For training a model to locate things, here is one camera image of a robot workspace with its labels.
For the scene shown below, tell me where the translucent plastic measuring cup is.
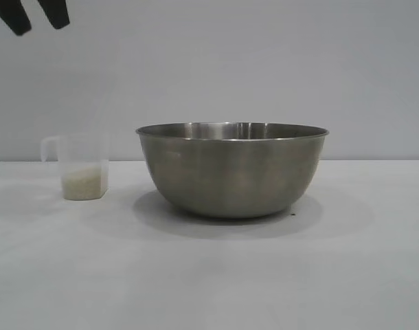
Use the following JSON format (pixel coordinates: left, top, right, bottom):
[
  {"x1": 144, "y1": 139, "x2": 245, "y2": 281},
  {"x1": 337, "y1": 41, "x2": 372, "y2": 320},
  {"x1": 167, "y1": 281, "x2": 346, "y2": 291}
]
[{"x1": 41, "y1": 135, "x2": 111, "y2": 201}]

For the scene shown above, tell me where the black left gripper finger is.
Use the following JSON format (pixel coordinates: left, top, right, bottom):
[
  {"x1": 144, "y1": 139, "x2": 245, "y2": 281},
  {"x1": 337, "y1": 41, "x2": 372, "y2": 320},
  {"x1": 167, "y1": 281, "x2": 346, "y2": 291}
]
[
  {"x1": 40, "y1": 0, "x2": 71, "y2": 30},
  {"x1": 0, "y1": 0, "x2": 33, "y2": 36}
]

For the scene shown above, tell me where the white uncooked rice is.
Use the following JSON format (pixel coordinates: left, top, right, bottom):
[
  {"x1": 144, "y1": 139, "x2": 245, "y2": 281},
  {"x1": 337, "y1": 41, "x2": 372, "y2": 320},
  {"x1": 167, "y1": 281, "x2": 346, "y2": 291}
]
[{"x1": 61, "y1": 164, "x2": 104, "y2": 201}]

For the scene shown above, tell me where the stainless steel mixing bowl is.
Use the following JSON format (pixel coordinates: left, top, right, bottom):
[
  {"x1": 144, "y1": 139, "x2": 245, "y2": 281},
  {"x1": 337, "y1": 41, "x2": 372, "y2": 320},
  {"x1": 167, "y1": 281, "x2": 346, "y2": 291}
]
[{"x1": 134, "y1": 121, "x2": 330, "y2": 219}]

